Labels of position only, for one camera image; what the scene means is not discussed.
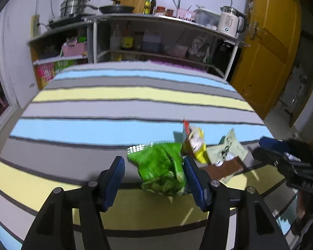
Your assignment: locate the black frying pan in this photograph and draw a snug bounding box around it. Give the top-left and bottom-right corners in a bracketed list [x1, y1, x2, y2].
[98, 0, 135, 14]

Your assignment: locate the clear plastic container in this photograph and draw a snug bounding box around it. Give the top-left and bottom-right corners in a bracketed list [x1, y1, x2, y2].
[193, 5, 221, 29]

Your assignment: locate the grey plastic canister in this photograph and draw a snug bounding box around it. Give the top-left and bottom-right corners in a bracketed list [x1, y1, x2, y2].
[142, 30, 162, 53]

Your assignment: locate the low white shelf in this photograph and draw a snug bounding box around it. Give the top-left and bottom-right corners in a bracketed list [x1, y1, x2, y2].
[27, 22, 94, 89]

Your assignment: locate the induction cooker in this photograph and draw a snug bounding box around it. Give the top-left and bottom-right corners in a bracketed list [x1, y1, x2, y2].
[47, 14, 94, 30]

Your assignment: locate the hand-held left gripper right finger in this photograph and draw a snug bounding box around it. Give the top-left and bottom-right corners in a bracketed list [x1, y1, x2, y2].
[183, 156, 290, 250]

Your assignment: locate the pink carton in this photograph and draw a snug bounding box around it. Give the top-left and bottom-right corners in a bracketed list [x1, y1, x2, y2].
[37, 62, 55, 88]

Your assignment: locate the dark bottle with yellow label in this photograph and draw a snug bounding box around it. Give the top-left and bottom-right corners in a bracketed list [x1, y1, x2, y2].
[121, 29, 134, 51]

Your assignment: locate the yellowed power strip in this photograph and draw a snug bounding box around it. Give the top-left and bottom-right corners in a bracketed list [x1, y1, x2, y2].
[32, 15, 40, 37]

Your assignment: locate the yellow wooden door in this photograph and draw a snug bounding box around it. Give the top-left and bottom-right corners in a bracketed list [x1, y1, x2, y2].
[230, 0, 302, 120]

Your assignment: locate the pink plastic basket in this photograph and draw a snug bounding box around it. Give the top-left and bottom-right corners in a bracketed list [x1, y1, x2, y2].
[62, 42, 88, 57]

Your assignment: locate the pale green brown packet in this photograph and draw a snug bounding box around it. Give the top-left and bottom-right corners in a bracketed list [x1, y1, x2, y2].
[205, 128, 248, 181]

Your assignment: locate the metal frame shelf unit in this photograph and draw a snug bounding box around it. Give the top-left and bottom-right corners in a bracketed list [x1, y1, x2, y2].
[82, 13, 251, 81]

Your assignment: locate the white plastic bottle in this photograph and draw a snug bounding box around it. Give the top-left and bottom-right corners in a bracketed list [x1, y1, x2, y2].
[110, 25, 121, 50]

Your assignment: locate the clear plastic bag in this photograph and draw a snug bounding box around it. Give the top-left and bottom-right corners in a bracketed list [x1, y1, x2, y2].
[189, 35, 212, 63]

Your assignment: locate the pink chopstick holder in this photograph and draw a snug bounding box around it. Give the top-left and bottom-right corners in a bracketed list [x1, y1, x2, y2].
[174, 8, 195, 21]

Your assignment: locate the steel steamer pot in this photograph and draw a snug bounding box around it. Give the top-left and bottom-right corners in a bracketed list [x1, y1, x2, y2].
[60, 0, 99, 17]

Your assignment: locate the green carton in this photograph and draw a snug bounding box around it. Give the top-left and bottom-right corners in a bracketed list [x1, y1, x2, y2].
[54, 60, 75, 73]

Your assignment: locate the brass door handle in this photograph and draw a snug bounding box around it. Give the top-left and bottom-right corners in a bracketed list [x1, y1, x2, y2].
[249, 21, 259, 41]

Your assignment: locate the green snack wrapper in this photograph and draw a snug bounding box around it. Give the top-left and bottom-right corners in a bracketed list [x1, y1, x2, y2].
[127, 141, 187, 197]

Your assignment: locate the striped tablecloth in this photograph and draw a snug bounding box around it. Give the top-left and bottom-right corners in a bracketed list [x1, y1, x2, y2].
[0, 60, 298, 250]

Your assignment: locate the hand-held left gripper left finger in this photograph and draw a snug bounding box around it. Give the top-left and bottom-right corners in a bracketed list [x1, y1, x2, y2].
[21, 156, 126, 250]

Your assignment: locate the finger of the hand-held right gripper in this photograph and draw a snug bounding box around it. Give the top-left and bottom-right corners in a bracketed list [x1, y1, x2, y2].
[252, 148, 287, 168]
[259, 136, 285, 150]

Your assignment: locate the white electric kettle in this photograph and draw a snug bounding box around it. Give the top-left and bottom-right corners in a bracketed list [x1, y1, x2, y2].
[217, 6, 247, 38]

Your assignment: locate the red and yellow wrapper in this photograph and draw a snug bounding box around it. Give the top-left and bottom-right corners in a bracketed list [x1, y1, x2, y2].
[181, 120, 209, 164]

